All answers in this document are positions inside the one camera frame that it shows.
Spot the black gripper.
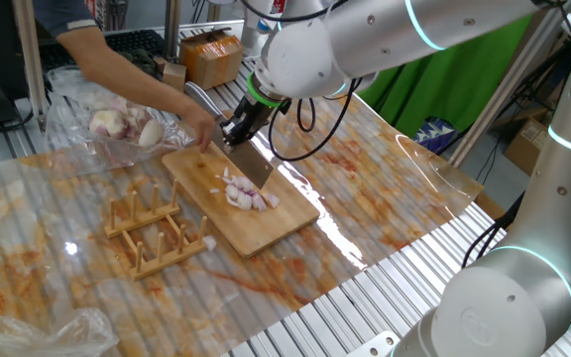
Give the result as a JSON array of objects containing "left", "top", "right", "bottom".
[{"left": 219, "top": 96, "right": 280, "bottom": 150}]

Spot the steel cleaver knife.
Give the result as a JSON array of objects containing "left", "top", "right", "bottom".
[{"left": 183, "top": 80, "right": 276, "bottom": 191}]

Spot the red onion wedge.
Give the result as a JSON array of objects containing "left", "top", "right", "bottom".
[{"left": 223, "top": 174, "right": 270, "bottom": 213}]

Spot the person's bare forearm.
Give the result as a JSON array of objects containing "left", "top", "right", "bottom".
[{"left": 55, "top": 25, "right": 195, "bottom": 119}]

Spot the clear bag of onions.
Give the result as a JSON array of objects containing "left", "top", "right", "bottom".
[{"left": 45, "top": 63, "right": 195, "bottom": 168}]

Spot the person's bare hand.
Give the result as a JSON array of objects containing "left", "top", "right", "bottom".
[{"left": 179, "top": 105, "right": 217, "bottom": 155}]

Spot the taped cardboard box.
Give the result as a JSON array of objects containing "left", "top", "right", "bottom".
[{"left": 177, "top": 28, "right": 245, "bottom": 92}]

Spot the wooden cube block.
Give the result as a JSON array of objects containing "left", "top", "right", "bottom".
[{"left": 161, "top": 61, "right": 188, "bottom": 93}]

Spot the white onion half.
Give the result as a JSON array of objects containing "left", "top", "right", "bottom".
[{"left": 138, "top": 118, "right": 165, "bottom": 149}]

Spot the bamboo cutting board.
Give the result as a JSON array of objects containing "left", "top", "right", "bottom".
[{"left": 161, "top": 140, "right": 321, "bottom": 259}]

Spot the pink peeled onion piece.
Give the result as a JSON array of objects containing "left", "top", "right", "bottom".
[
  {"left": 109, "top": 96, "right": 131, "bottom": 116},
  {"left": 126, "top": 107, "right": 154, "bottom": 131}
]

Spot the white plastic stand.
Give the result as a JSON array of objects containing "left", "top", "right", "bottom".
[{"left": 240, "top": 0, "right": 277, "bottom": 56}]

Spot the dark green cloth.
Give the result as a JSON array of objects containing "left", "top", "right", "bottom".
[{"left": 119, "top": 48, "right": 159, "bottom": 81}]

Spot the large peeled onion chunk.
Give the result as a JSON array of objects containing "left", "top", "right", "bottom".
[{"left": 88, "top": 108, "right": 132, "bottom": 140}]

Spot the black keyboard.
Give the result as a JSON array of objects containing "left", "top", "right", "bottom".
[{"left": 37, "top": 28, "right": 166, "bottom": 73}]

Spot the wooden peg dish rack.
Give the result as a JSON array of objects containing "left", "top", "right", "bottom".
[{"left": 104, "top": 178, "right": 208, "bottom": 282}]

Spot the clear plastic table sheet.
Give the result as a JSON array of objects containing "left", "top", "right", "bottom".
[{"left": 0, "top": 81, "right": 485, "bottom": 357}]

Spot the blue white patterned bag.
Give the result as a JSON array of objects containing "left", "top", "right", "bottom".
[{"left": 412, "top": 116, "right": 461, "bottom": 154}]

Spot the green backdrop cloth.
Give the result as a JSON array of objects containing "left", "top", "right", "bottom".
[{"left": 356, "top": 13, "right": 535, "bottom": 140}]

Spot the grey blue shirt sleeve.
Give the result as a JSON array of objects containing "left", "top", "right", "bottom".
[{"left": 31, "top": 0, "right": 100, "bottom": 39}]

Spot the crumpled clear plastic bag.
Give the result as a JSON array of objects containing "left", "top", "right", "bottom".
[{"left": 0, "top": 306, "right": 120, "bottom": 357}]

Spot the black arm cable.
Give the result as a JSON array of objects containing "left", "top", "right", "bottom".
[{"left": 267, "top": 77, "right": 364, "bottom": 163}]

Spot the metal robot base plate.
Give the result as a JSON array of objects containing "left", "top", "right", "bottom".
[{"left": 345, "top": 330, "right": 401, "bottom": 357}]

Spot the black base cable bundle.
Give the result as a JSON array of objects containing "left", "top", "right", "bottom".
[{"left": 461, "top": 190, "right": 527, "bottom": 269}]

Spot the slanted aluminium frame post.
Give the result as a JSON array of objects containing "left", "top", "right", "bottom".
[{"left": 447, "top": 9, "right": 571, "bottom": 169}]

